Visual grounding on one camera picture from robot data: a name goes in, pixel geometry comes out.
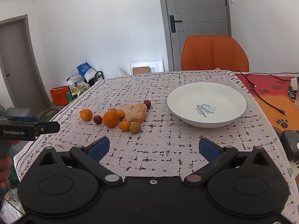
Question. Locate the person's left hand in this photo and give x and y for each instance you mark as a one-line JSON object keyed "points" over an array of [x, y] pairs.
{"points": [[3, 168]]}

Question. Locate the white picture frame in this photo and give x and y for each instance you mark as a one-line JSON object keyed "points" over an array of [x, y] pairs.
{"points": [[157, 64]]}

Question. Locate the orange chair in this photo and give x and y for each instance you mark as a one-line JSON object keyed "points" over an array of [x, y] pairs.
{"points": [[210, 53]]}

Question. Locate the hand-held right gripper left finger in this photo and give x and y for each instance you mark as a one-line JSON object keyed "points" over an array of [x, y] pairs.
{"points": [[101, 147]]}

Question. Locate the green paper bag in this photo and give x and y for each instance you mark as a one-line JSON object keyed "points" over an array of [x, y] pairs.
{"points": [[69, 97]]}

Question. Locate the large orange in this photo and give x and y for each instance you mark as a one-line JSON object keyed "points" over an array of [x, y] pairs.
{"points": [[111, 119]]}

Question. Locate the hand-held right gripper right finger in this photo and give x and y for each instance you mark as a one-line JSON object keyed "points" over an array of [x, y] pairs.
{"points": [[207, 148]]}

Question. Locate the red plum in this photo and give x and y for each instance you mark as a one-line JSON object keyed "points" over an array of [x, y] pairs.
{"points": [[147, 103], [98, 119]]}

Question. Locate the green rug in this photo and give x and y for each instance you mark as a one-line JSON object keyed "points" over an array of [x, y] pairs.
{"points": [[46, 114]]}

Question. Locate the small orange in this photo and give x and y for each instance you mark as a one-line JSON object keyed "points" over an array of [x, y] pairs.
{"points": [[124, 125], [121, 113]]}

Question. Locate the peeled pomelo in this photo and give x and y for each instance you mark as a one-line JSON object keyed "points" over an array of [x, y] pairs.
{"points": [[136, 112]]}

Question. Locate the orange paper bag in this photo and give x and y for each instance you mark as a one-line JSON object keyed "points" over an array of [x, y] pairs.
{"points": [[59, 95]]}

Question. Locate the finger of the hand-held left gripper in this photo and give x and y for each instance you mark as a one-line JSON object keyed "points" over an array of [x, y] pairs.
{"points": [[25, 119], [49, 127]]}

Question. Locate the white charger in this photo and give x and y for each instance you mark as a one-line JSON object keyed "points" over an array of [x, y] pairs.
{"points": [[294, 84]]}

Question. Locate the brown door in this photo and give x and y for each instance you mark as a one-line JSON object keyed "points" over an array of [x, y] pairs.
{"points": [[14, 63]]}

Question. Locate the red printed tablecloth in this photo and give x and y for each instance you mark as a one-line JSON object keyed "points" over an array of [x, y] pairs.
{"points": [[268, 93]]}

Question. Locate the black shoe rack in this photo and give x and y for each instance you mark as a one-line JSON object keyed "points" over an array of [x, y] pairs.
{"points": [[99, 74]]}

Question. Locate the white plastic bag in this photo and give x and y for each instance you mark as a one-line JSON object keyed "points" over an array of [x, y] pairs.
{"points": [[9, 210]]}

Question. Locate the blue and white bag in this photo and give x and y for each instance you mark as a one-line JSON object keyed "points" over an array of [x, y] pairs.
{"points": [[85, 71]]}

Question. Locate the grey door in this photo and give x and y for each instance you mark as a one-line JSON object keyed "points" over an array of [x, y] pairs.
{"points": [[198, 4]]}

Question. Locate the brown cardboard sheet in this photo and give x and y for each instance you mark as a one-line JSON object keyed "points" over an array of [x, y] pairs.
{"points": [[141, 71]]}

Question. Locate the white plate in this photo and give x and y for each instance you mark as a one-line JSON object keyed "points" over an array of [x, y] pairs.
{"points": [[186, 102]]}

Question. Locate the yellow slippers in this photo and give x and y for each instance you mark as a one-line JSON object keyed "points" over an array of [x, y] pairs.
{"points": [[78, 89]]}

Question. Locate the black device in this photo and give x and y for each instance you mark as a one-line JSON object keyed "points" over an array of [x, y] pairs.
{"points": [[288, 144]]}

